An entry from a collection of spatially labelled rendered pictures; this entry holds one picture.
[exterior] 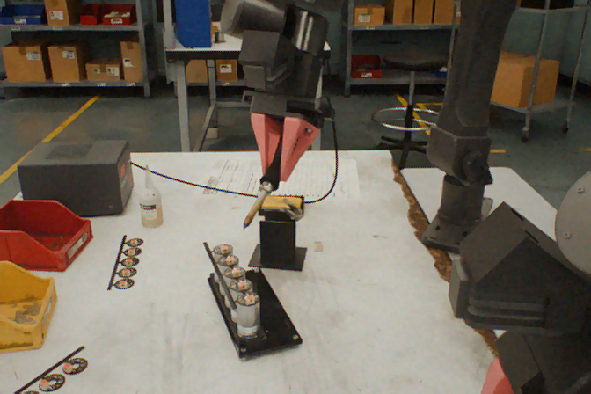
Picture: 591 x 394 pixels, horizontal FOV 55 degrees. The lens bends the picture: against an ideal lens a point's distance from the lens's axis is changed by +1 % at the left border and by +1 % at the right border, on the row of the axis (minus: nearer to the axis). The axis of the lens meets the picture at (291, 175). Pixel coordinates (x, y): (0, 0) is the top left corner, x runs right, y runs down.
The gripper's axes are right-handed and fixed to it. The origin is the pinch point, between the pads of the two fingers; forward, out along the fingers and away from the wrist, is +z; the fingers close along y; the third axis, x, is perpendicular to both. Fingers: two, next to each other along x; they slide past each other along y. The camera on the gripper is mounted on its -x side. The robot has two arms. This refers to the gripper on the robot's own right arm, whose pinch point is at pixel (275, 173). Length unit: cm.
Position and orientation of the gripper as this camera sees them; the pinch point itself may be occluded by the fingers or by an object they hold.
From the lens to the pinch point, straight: 69.4
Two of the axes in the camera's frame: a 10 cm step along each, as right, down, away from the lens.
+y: 9.0, 1.6, -4.0
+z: -1.9, 9.8, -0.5
